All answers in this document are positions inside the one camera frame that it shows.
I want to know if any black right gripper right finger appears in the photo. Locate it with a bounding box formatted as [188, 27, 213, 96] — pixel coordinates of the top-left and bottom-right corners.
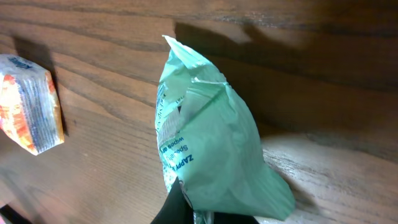
[214, 212, 259, 224]

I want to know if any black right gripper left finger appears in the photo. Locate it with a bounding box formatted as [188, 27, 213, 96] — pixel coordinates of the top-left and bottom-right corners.
[150, 177, 193, 224]

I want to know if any green flushable wipes pack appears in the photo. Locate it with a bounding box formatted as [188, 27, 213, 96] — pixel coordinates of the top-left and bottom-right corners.
[155, 37, 295, 223]

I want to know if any orange tissue pack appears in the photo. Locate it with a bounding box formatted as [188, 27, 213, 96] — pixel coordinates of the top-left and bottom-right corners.
[1, 54, 65, 156]

